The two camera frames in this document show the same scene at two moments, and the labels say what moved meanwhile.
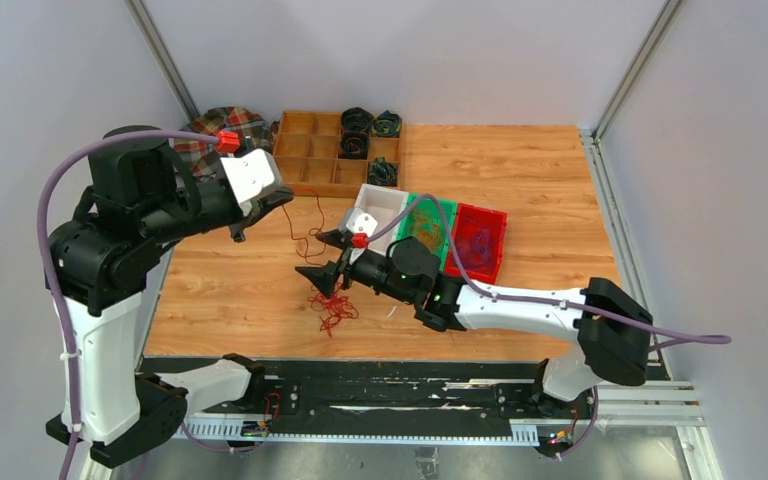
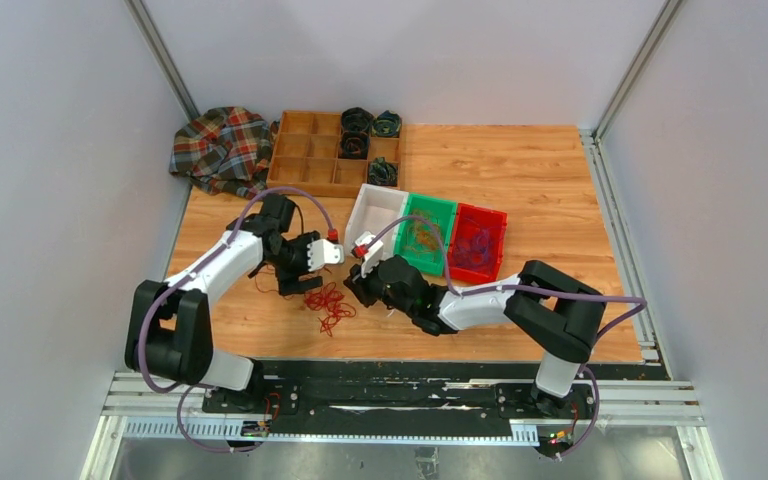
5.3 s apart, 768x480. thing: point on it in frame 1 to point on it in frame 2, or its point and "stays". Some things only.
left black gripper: x=264 y=206 to x=289 y=282
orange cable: x=426 y=230 stays
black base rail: x=400 y=392 stays
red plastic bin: x=479 y=236 stays
